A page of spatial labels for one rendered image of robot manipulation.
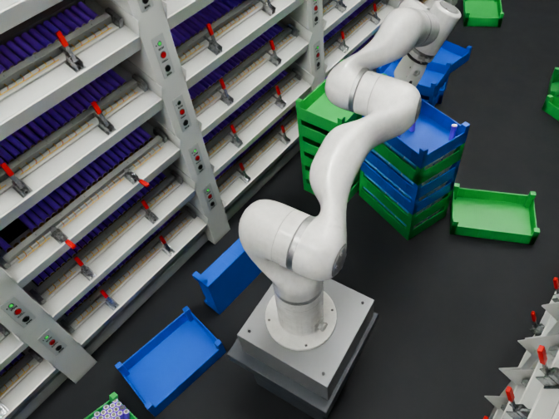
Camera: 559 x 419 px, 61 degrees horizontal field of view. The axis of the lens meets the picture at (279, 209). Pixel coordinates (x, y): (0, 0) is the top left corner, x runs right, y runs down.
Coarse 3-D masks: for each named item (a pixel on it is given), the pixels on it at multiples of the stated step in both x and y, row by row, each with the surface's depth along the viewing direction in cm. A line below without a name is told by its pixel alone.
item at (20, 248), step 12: (156, 144) 149; (132, 156) 145; (120, 168) 142; (108, 180) 140; (120, 180) 142; (96, 192) 139; (72, 204) 134; (60, 216) 132; (48, 228) 130; (24, 240) 127; (36, 240) 129; (12, 252) 125; (24, 252) 127
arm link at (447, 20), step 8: (432, 8) 133; (440, 8) 130; (448, 8) 131; (456, 8) 133; (440, 16) 131; (448, 16) 130; (456, 16) 130; (440, 24) 132; (448, 24) 132; (440, 32) 134; (448, 32) 134; (440, 40) 135; (416, 48) 139; (424, 48) 138; (432, 48) 137; (432, 56) 140
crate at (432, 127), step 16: (432, 112) 166; (416, 128) 166; (432, 128) 165; (448, 128) 162; (464, 128) 153; (400, 144) 156; (416, 144) 161; (432, 144) 160; (448, 144) 153; (416, 160) 154; (432, 160) 154
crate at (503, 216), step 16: (464, 192) 192; (480, 192) 190; (496, 192) 188; (464, 208) 191; (480, 208) 190; (496, 208) 189; (512, 208) 189; (528, 208) 188; (464, 224) 186; (480, 224) 185; (496, 224) 184; (512, 224) 184; (528, 224) 183; (512, 240) 178; (528, 240) 176
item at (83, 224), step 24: (168, 144) 152; (144, 168) 146; (120, 192) 141; (72, 216) 135; (96, 216) 137; (48, 240) 131; (72, 240) 134; (0, 264) 126; (24, 264) 127; (48, 264) 132
